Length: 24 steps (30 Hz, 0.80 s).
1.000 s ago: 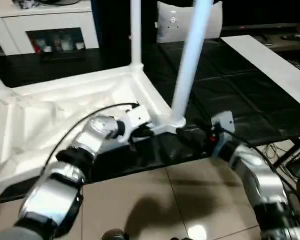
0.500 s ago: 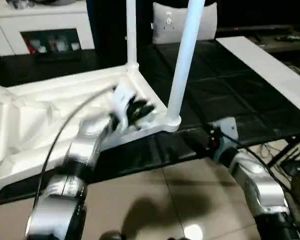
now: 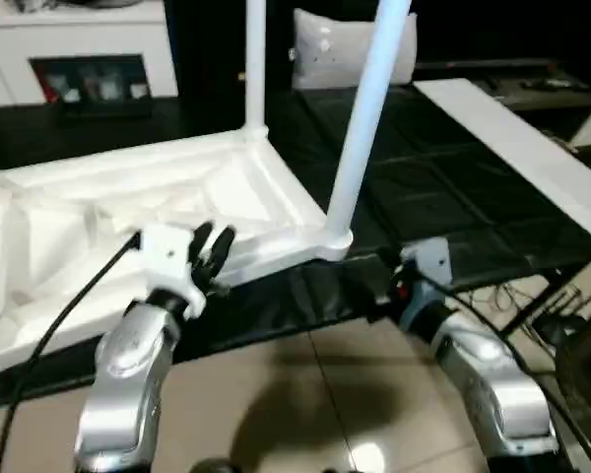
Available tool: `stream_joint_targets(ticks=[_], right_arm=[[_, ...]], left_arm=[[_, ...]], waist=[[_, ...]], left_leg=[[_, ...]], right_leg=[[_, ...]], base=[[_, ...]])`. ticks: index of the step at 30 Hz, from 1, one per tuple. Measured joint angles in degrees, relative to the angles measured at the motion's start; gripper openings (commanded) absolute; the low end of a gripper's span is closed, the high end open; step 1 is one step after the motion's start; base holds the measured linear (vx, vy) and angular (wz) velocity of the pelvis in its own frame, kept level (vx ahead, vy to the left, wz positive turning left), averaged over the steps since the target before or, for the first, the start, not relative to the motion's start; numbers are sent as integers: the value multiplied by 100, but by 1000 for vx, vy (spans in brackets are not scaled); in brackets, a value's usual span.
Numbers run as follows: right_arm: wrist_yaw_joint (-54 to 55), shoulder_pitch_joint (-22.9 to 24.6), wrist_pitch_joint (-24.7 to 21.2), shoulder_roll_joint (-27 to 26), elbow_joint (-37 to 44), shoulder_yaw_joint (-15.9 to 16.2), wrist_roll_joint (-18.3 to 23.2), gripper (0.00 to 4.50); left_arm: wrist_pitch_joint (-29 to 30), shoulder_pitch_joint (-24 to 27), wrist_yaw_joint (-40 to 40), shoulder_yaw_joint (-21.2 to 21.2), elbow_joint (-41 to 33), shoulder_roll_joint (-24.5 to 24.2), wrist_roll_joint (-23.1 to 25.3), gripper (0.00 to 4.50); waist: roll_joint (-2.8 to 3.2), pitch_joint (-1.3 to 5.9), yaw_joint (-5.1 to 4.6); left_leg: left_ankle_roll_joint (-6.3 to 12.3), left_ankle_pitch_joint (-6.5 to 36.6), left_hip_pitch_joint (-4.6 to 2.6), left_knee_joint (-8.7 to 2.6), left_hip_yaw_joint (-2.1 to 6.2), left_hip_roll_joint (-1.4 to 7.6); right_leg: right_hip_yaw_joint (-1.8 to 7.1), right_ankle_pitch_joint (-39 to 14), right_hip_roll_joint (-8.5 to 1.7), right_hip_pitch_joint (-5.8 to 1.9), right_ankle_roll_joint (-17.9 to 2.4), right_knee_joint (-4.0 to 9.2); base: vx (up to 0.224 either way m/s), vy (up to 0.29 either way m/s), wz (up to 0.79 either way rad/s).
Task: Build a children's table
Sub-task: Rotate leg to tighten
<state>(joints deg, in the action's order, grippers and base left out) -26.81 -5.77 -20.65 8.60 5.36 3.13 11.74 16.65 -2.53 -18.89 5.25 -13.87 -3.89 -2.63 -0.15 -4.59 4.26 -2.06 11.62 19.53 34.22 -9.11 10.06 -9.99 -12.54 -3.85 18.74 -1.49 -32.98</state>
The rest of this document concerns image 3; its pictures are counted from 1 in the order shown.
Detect white glass-door cabinet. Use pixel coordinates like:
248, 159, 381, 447
0, 0, 178, 107

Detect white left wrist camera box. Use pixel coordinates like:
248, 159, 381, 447
138, 224, 208, 319

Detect white flat board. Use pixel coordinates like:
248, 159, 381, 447
413, 77, 591, 237

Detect brown wicker chair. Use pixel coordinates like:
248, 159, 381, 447
556, 319, 591, 444

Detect white plastic table leg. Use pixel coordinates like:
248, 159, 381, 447
244, 0, 270, 142
324, 0, 415, 250

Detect grey cushion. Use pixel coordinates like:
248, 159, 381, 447
290, 7, 419, 91

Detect white plastic table top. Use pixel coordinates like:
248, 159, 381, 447
0, 125, 355, 383

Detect black metal frame bar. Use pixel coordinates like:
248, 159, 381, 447
501, 265, 567, 341

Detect red bottle behind glass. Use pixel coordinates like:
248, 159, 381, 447
45, 73, 65, 103

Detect black work mat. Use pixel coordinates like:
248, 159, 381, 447
0, 83, 591, 410

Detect black box with yellow label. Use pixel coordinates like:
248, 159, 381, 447
164, 0, 296, 137

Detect dark low tv cabinet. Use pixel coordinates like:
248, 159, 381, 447
413, 58, 591, 149

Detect black router with antennas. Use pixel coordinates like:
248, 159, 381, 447
536, 289, 591, 346

